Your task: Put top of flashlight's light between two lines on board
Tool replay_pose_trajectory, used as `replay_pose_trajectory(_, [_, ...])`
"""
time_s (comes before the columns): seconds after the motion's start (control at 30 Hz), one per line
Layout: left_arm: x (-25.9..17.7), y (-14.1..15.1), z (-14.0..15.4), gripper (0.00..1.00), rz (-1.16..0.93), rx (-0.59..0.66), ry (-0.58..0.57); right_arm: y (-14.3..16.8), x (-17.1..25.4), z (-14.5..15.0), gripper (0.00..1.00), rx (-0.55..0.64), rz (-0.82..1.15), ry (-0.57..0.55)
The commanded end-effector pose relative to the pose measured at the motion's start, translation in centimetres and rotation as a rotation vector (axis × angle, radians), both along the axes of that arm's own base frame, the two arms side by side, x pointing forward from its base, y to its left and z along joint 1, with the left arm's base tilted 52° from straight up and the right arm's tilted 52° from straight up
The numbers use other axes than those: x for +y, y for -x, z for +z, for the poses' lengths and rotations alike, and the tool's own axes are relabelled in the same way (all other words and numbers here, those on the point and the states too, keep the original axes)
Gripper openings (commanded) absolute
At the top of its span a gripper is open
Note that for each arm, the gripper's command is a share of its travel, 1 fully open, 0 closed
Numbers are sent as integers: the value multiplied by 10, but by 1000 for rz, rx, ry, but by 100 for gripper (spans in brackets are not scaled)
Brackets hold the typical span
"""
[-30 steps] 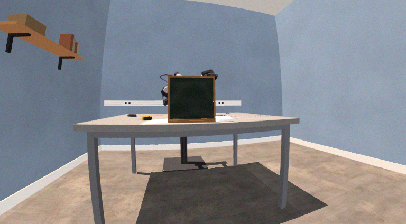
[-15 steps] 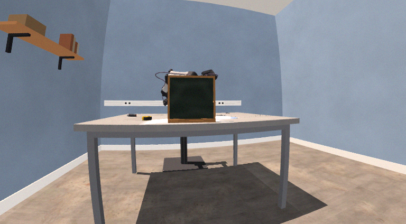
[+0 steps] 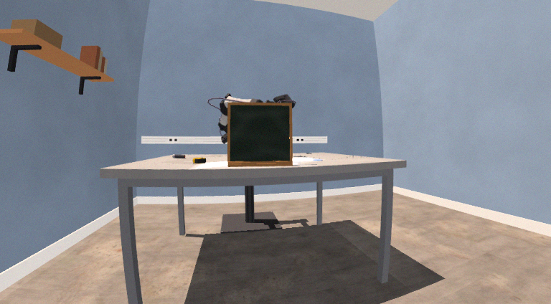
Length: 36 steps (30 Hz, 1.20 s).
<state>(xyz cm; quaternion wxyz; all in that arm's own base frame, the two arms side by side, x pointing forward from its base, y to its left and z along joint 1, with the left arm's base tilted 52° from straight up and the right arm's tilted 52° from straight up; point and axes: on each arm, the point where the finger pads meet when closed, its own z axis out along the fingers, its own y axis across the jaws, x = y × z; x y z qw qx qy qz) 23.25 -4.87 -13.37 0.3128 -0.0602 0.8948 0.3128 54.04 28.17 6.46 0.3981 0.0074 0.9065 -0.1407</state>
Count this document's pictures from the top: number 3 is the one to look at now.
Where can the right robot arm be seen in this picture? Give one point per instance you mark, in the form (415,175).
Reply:
(223,122)

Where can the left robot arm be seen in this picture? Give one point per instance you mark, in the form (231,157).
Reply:
(284,97)

